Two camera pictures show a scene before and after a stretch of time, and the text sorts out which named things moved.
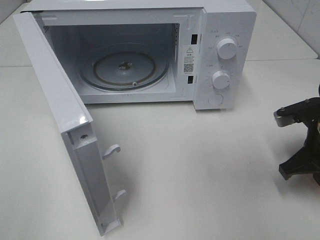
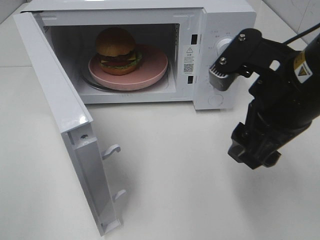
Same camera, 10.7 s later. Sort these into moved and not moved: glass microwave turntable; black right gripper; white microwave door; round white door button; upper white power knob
Moved: glass microwave turntable; black right gripper
Not moved: white microwave door; round white door button; upper white power knob
